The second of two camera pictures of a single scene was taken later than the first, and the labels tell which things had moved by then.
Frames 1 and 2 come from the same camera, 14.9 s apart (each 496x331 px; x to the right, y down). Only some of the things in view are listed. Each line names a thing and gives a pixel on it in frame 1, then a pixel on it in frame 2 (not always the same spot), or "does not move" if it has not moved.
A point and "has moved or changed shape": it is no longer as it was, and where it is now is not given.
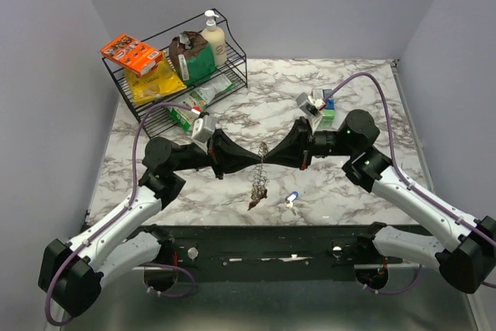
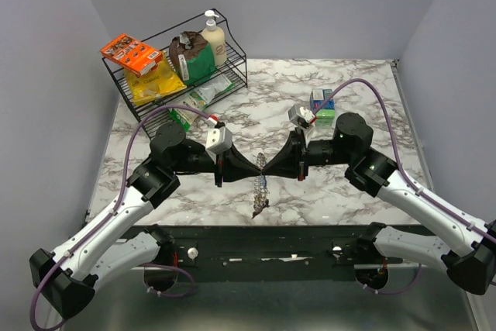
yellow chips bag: (153, 84) does not move
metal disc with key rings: (261, 178) has moved or changed shape
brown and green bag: (193, 58) does not move
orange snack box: (132, 54) does not move
